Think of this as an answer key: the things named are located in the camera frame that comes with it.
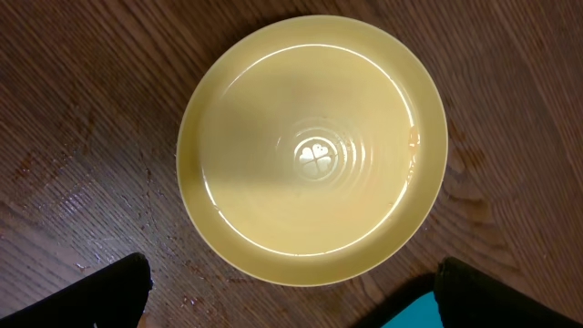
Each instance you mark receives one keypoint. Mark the yellow-green plate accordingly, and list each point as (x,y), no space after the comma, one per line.
(312,150)

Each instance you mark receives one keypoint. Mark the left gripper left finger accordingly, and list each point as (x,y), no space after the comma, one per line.
(114,296)

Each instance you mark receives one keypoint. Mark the teal plastic tray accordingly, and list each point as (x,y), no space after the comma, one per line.
(423,312)

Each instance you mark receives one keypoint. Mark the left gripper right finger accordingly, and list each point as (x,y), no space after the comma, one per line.
(467,297)

